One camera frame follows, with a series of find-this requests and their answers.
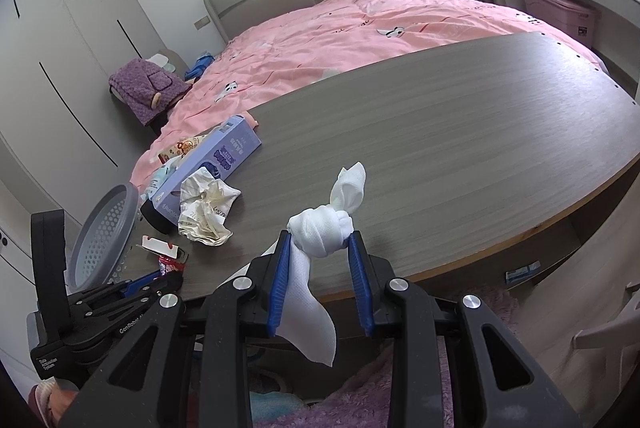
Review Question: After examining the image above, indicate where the pink printed duvet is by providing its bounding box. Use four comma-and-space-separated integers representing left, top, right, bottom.
130, 0, 608, 199

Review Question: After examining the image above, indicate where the white teal sachet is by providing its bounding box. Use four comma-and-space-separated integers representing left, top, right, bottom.
145, 163, 176, 201

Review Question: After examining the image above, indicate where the white chair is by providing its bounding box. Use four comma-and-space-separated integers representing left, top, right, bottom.
572, 278, 640, 359

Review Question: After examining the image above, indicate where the blue bag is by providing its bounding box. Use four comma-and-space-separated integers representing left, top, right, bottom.
184, 55, 215, 82

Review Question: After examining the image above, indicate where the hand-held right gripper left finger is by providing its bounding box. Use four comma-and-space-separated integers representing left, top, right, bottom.
57, 231, 293, 428

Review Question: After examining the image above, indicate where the long light purple box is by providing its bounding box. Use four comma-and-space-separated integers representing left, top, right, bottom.
150, 115, 263, 226

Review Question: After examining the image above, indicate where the white paper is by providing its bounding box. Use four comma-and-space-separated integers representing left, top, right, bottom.
177, 167, 242, 245

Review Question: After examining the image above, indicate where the red white small box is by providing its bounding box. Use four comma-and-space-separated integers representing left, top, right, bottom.
142, 235, 190, 265

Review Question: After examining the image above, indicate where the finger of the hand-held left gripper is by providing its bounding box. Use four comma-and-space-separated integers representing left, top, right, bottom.
100, 271, 184, 306

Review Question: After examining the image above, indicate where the grey perforated basket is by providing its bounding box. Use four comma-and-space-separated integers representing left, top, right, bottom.
65, 183, 141, 294

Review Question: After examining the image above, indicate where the pink storage box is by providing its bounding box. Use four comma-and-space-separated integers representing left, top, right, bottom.
519, 0, 598, 49

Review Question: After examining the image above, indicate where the white knotted tissue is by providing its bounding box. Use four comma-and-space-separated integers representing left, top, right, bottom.
272, 161, 368, 366

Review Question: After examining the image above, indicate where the purple fleece garment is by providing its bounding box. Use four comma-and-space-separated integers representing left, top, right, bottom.
109, 57, 193, 126

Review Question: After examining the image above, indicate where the grey chair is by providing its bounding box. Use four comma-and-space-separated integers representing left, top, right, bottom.
107, 48, 201, 134

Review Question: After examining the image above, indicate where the cartoon print snack packet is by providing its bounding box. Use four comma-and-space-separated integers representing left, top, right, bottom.
157, 133, 208, 164

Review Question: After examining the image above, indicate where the white wardrobe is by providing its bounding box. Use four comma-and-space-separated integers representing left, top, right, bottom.
0, 0, 166, 209

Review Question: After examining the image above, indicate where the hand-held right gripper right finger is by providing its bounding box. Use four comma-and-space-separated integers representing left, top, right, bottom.
347, 231, 583, 428

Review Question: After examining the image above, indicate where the small blue box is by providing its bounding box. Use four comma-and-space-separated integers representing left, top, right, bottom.
505, 261, 543, 284

